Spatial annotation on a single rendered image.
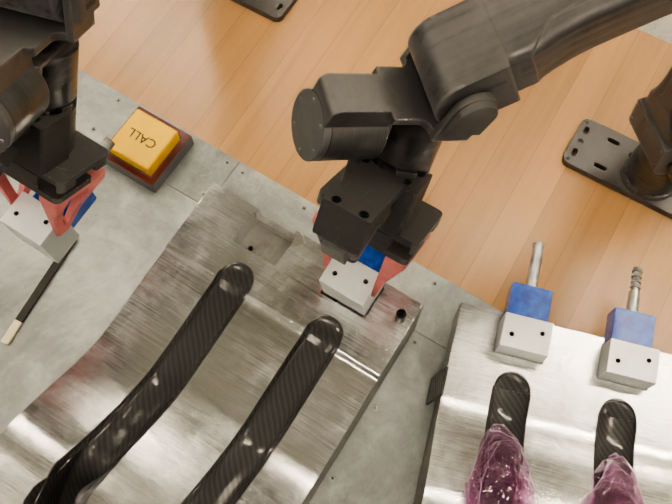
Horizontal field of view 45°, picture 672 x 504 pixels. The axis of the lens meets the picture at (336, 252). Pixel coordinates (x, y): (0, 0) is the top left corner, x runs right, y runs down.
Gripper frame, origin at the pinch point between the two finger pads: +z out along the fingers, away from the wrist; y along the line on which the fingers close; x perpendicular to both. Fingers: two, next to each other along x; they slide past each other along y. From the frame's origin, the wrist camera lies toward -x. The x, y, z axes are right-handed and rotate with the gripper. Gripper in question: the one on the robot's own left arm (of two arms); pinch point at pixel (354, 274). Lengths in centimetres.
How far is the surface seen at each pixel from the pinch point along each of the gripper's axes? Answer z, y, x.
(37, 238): 4.2, -27.0, -13.2
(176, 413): 13.9, -8.1, -14.6
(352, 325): 5.5, 1.9, -0.6
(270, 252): 6.0, -10.2, 3.3
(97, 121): 8.1, -39.7, 10.8
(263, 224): 4.3, -12.4, 4.8
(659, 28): 14, 15, 157
